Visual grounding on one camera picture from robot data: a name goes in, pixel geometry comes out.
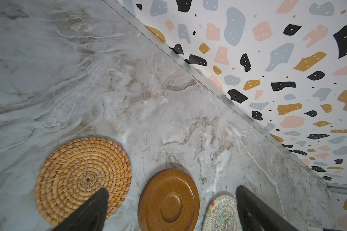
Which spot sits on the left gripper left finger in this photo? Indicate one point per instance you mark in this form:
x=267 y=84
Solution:
x=90 y=216

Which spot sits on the woven rattan coaster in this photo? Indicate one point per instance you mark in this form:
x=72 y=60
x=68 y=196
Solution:
x=77 y=170

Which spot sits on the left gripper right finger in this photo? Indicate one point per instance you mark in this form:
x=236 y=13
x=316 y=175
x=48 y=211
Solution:
x=256 y=215

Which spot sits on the dark brown wooden coaster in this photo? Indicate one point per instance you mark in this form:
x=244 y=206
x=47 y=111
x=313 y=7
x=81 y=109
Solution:
x=169 y=202

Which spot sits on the beige braided round coaster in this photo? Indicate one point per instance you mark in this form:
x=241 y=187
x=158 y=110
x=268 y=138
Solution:
x=222 y=215

